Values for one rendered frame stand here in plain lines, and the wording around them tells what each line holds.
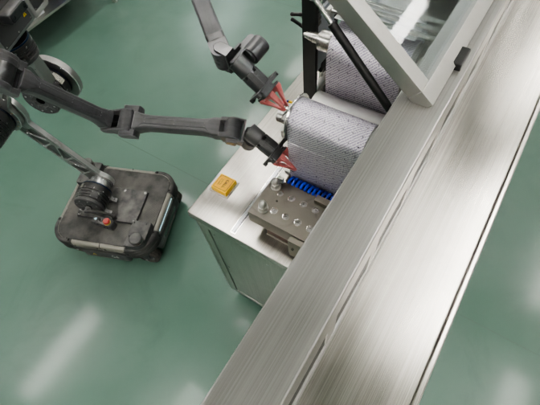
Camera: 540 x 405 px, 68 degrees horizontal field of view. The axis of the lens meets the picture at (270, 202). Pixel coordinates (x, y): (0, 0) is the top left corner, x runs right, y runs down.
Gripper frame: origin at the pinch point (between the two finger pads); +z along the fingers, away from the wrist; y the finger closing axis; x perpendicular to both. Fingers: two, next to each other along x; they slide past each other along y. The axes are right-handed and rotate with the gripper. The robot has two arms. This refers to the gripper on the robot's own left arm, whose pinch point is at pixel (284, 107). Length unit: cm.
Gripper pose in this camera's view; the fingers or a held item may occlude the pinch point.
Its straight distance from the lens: 124.8
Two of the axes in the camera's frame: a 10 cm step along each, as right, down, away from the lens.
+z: 7.3, 6.2, 3.0
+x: 4.5, -1.0, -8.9
